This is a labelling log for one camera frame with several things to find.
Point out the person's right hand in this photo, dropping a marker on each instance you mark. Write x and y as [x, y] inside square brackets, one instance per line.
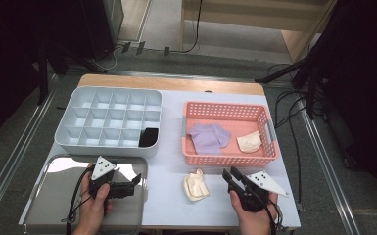
[254, 218]

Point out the light wooden frame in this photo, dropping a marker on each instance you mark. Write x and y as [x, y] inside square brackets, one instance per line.
[241, 13]

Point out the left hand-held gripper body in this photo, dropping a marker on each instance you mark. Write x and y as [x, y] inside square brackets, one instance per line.
[103, 169]

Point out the pink perforated basket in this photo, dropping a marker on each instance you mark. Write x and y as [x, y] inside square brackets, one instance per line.
[228, 160]

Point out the black cabinet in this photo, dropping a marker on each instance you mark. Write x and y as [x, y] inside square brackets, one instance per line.
[101, 26]

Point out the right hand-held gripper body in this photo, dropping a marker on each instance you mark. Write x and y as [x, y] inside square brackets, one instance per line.
[251, 196]

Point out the white divided organizer box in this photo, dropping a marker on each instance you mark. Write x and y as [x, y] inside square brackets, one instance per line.
[107, 112]

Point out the metal floor rail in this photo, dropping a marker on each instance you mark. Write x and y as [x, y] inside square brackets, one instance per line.
[16, 153]
[326, 169]

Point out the dark curtain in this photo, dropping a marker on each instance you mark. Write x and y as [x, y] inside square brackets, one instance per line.
[365, 81]
[13, 65]

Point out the person's left hand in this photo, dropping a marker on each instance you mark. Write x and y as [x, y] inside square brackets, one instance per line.
[91, 209]

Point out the small black floor block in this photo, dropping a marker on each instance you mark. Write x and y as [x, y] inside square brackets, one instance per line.
[140, 48]
[126, 47]
[166, 51]

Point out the black metal stand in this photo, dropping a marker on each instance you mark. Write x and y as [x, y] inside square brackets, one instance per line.
[311, 84]
[42, 71]

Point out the cream sock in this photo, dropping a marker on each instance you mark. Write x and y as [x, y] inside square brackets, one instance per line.
[196, 186]
[249, 142]

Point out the black sock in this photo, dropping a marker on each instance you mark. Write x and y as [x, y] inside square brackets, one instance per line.
[148, 137]

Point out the shiny metal tray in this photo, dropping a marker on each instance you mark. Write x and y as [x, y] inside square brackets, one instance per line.
[45, 202]

